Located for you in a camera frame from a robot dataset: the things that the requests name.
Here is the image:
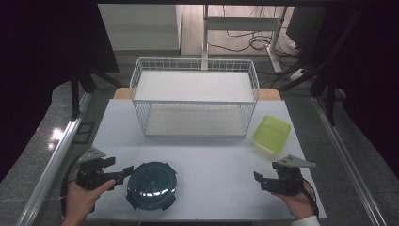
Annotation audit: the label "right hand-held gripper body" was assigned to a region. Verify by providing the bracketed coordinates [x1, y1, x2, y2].
[272, 153, 317, 196]

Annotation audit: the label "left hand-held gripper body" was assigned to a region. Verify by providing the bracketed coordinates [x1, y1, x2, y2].
[76, 147, 115, 191]

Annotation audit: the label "dark round lidded container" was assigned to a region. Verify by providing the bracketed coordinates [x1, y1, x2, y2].
[125, 161, 178, 211]

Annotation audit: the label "person's right hand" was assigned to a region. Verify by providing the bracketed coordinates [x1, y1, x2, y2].
[276, 183, 314, 219]

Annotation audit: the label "person's left hand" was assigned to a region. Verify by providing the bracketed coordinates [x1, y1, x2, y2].
[64, 170, 117, 220]

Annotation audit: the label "green square plastic container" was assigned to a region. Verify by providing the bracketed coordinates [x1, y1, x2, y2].
[251, 114, 292, 155]

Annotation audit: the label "wooden table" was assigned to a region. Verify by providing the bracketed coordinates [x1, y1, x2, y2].
[112, 87, 282, 102]

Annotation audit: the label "black tripod stand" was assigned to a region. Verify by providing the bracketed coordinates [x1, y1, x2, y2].
[70, 60, 124, 122]
[278, 8, 365, 127]

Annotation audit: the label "dark curtain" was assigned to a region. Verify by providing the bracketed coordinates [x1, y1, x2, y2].
[0, 0, 120, 184]
[309, 3, 399, 180]

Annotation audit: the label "white cabinet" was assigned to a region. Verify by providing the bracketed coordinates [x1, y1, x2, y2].
[97, 3, 183, 52]

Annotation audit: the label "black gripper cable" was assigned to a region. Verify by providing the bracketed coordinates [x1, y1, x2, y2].
[301, 178, 320, 219]
[59, 155, 83, 218]

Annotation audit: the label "aluminium rail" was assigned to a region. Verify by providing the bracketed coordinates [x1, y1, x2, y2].
[14, 91, 94, 226]
[311, 95, 388, 226]

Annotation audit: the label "white wire rack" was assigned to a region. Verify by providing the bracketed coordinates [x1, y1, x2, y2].
[129, 56, 261, 138]

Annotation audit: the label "black floor cables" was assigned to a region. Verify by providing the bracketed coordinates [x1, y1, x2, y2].
[207, 5, 304, 59]

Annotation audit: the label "white desk frame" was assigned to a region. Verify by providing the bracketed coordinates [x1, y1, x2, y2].
[201, 4, 289, 73]

